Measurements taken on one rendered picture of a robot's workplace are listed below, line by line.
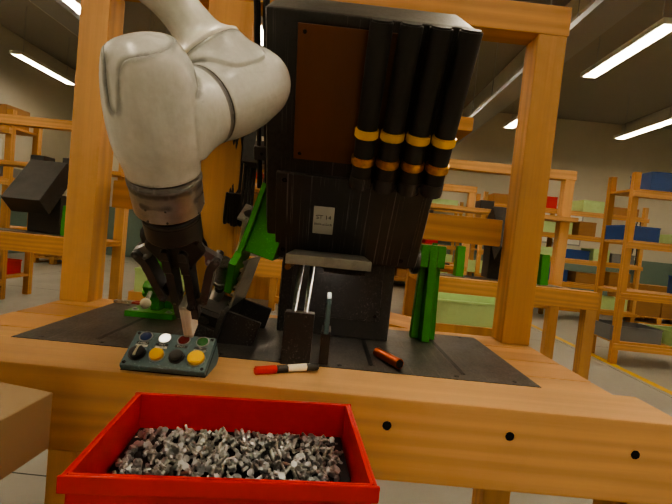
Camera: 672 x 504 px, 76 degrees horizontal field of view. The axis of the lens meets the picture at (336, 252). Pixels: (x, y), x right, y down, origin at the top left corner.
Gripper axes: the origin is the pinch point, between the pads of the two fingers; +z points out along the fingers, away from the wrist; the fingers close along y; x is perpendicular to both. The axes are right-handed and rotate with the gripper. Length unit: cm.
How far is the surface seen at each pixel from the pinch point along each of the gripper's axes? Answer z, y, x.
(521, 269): 29, 83, 59
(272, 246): 7.0, 8.7, 29.7
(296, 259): -2.9, 15.8, 13.7
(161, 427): 5.3, 0.7, -16.3
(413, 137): -23.1, 34.8, 27.1
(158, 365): 11.1, -6.0, -2.0
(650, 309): 497, 669, 583
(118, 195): 25, -49, 72
